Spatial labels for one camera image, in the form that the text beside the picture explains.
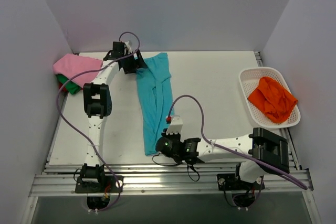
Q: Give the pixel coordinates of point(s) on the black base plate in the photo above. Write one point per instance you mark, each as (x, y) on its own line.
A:
(229, 182)
(91, 185)

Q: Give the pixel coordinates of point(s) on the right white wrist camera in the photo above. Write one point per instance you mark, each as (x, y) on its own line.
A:
(175, 124)

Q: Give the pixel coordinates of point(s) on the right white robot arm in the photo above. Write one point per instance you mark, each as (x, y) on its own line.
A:
(263, 151)

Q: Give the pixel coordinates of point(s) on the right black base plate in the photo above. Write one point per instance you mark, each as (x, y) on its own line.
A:
(229, 182)

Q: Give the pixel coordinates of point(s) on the green folded t-shirt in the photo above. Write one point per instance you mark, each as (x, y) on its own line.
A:
(71, 87)

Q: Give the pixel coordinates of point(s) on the teal t-shirt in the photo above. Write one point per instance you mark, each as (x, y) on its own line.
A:
(155, 98)

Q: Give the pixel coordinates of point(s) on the white plastic basket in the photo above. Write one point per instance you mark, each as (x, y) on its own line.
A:
(249, 80)

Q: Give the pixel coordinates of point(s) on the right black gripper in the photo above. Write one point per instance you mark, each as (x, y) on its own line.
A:
(164, 134)

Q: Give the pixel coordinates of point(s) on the aluminium rail frame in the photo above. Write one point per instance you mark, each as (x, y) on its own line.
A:
(154, 193)

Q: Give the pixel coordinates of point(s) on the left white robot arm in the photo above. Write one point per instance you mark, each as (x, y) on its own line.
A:
(98, 105)

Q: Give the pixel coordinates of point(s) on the pink folded t-shirt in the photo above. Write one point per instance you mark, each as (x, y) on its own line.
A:
(70, 65)

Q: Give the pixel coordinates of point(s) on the orange t-shirt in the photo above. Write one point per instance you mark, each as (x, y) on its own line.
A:
(273, 100)

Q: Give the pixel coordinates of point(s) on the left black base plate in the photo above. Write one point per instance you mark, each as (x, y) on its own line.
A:
(91, 185)

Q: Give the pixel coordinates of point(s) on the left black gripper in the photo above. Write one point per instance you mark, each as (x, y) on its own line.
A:
(134, 65)

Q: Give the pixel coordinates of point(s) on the red folded t-shirt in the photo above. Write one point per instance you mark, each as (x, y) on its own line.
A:
(60, 85)

